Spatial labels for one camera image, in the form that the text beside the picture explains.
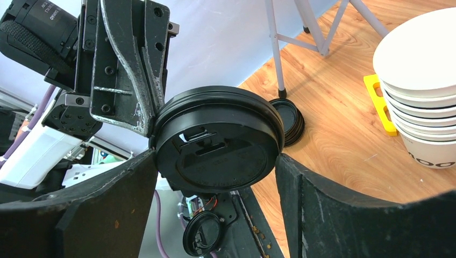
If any black coffee cup lid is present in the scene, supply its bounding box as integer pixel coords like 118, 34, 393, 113
149, 86, 284, 194

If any stack of white paper cups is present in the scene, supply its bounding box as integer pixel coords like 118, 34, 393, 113
373, 7, 455, 169

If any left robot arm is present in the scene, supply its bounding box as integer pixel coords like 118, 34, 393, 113
1, 1, 179, 198

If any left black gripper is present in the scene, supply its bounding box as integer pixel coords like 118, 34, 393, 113
42, 1, 179, 140

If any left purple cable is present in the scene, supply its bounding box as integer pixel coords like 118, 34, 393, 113
0, 83, 58, 168

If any white tripod stand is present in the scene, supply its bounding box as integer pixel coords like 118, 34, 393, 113
264, 0, 391, 99

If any yellow plastic triangle holder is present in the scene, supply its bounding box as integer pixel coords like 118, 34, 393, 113
363, 74, 397, 137

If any fallen black lid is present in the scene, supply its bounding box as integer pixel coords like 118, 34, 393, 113
183, 211, 225, 257

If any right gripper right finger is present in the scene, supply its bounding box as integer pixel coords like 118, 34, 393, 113
275, 154, 455, 257

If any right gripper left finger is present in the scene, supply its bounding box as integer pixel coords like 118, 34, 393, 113
1, 150, 158, 257

